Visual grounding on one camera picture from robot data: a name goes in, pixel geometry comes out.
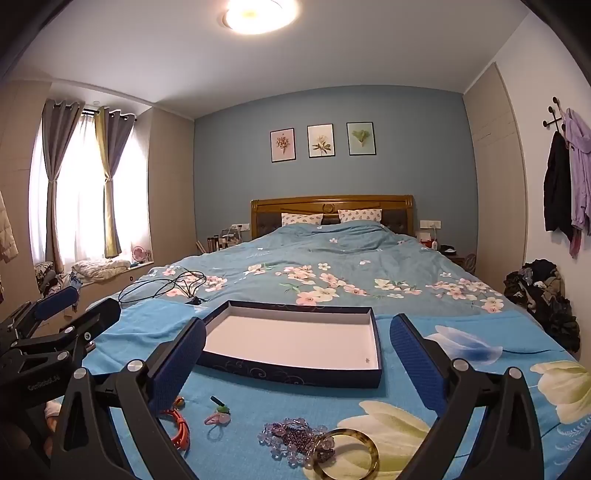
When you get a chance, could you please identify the cosmetics on nightstand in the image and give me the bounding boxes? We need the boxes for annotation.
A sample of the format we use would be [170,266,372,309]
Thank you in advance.
[206,226,243,252]

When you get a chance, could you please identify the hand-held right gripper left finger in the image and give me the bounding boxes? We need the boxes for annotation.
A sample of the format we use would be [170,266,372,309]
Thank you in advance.
[48,318,207,480]

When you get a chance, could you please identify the blue-grey floral duvet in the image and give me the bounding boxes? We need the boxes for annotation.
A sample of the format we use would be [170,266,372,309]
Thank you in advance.
[88,220,546,324]

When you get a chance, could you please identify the orange smart watch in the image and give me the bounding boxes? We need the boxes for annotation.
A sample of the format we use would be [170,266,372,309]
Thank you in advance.
[157,396,191,450]

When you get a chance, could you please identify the green leaf framed picture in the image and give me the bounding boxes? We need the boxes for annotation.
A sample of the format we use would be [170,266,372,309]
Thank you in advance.
[346,122,376,156]

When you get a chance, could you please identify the round ceiling lamp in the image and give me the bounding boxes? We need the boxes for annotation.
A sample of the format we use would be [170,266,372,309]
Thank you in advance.
[222,0,301,34]

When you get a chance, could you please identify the dark clothes pile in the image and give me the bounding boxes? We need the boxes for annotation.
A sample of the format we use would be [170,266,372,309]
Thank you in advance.
[503,259,581,354]

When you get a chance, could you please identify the purple jacket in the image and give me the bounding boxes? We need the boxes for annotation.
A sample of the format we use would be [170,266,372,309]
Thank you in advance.
[564,108,591,258]

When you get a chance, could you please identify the pink hair tie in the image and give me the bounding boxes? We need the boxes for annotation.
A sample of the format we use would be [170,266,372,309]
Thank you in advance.
[204,412,230,439]

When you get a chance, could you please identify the beige quilted coat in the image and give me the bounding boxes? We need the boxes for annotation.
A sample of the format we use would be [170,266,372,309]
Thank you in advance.
[0,189,19,264]

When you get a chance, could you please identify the black cable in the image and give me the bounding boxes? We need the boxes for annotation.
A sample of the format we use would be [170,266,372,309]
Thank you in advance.
[119,270,207,305]

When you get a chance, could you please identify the grey and gold curtain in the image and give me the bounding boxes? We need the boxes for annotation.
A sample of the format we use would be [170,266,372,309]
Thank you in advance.
[41,99,86,273]
[95,106,137,259]

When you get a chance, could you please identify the white sheer curtain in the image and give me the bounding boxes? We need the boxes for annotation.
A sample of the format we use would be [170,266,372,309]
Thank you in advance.
[30,113,153,261]

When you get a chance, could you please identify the white folded quilt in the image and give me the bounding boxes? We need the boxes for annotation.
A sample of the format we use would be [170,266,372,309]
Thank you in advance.
[71,259,132,280]

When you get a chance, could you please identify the black jacket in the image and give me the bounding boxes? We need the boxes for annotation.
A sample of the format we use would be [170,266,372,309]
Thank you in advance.
[543,131,574,243]

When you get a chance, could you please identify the bright blue flower blanket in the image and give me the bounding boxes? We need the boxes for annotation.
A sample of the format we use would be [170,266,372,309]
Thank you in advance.
[81,302,591,480]

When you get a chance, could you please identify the white flower framed picture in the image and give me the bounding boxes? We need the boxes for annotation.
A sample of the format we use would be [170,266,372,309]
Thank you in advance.
[307,124,335,158]

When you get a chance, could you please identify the clear crystal bead bracelet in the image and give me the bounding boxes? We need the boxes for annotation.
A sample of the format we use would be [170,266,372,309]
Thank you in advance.
[257,418,336,468]

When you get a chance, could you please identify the amber bangle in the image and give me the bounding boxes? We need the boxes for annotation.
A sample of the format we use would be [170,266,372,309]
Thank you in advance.
[310,428,380,480]

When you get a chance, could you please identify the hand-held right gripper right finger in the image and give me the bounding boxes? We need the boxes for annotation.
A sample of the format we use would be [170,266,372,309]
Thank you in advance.
[389,314,546,480]

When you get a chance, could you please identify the dark blue cardboard tray box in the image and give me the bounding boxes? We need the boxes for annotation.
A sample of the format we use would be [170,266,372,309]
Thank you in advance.
[195,300,383,389]

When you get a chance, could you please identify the beige wardrobe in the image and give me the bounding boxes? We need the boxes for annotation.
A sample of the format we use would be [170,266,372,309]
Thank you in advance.
[463,62,528,282]

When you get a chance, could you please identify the mixed clothes heap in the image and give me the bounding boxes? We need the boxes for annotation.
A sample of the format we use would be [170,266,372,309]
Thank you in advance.
[34,261,70,296]

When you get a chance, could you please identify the black wall coat hook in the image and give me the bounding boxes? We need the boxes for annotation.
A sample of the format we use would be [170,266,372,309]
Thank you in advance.
[542,97,566,134]

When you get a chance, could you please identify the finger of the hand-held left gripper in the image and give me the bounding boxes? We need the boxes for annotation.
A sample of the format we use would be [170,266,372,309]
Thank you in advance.
[0,286,79,344]
[14,298,122,366]

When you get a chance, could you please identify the wooden bed headboard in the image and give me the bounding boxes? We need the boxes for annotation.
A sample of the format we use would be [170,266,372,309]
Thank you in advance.
[250,195,415,241]

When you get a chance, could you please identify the white patterned pillow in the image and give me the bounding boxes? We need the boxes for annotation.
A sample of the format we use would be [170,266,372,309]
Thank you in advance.
[281,212,324,227]
[338,209,383,223]

